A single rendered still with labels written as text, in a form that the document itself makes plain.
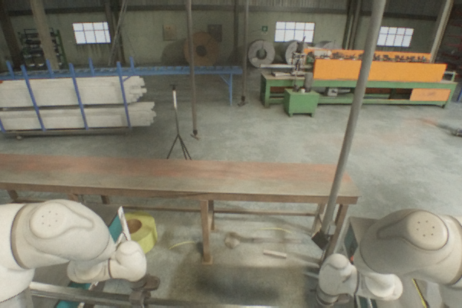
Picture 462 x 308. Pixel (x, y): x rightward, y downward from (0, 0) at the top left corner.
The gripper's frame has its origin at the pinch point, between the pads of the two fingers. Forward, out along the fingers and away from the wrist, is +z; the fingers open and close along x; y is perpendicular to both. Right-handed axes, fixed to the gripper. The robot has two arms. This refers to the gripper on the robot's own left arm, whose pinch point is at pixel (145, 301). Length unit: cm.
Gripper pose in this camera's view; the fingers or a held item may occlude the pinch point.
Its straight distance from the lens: 136.9
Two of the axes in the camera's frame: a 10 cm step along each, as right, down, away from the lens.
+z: -0.1, 8.8, 4.8
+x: -0.7, 4.8, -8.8
